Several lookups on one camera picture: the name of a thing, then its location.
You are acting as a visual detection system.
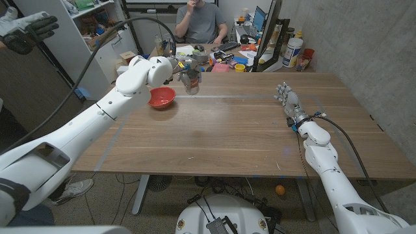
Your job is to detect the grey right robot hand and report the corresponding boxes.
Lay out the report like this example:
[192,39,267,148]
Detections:
[273,81,310,126]

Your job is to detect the soup can with red label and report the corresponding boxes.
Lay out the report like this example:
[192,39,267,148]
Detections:
[183,69,201,96]

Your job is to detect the red bowl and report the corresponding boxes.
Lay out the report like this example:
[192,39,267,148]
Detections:
[148,86,177,110]

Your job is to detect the white plastic tub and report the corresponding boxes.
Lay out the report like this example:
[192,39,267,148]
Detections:
[282,37,304,68]

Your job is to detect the black computer monitor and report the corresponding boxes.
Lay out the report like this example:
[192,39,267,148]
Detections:
[252,0,291,73]

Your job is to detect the black headphones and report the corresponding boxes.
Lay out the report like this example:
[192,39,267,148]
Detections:
[239,34,259,45]

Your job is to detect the pink box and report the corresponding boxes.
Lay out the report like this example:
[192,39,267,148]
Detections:
[211,62,230,73]

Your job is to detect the black keyboard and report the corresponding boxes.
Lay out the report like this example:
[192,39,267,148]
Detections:
[216,40,241,53]

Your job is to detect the laptop with blue screen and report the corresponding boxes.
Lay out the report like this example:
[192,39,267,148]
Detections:
[252,5,267,33]

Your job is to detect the grey table leg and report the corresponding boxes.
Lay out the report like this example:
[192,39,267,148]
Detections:
[295,177,317,222]
[131,174,150,216]

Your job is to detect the grey tape roll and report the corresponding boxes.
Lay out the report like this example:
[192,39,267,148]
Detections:
[191,51,209,63]

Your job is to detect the seated person in grey t-shirt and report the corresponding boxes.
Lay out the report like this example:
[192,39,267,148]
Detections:
[174,0,228,45]

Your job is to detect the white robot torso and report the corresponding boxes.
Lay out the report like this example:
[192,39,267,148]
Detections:
[175,194,270,234]

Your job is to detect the clear plastic bottle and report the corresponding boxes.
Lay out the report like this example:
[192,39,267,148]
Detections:
[154,34,164,57]

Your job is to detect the black round floor fan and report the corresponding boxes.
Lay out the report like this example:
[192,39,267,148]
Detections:
[148,174,173,192]

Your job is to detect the small wooden box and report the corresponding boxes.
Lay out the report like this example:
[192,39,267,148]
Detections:
[119,50,137,66]

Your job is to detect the cardboard box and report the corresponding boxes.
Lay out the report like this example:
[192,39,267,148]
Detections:
[86,27,118,49]

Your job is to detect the white shelf unit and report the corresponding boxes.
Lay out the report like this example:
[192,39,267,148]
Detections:
[12,0,139,101]

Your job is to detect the white sneaker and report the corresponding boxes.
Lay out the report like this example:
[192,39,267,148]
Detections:
[51,177,94,206]

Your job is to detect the black and white teleoperation glove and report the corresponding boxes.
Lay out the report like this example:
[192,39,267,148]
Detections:
[0,11,60,55]

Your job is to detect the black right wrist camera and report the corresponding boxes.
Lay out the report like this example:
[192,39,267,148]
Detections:
[285,116,299,133]

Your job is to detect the thin black braided cable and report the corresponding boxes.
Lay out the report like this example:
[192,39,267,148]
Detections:
[294,129,341,233]

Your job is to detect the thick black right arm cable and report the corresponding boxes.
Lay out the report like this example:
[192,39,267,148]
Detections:
[310,112,389,214]

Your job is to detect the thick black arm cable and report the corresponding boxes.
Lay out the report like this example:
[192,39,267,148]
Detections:
[0,16,178,155]
[310,112,389,214]

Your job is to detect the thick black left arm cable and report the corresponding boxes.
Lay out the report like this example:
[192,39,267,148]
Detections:
[0,16,178,155]

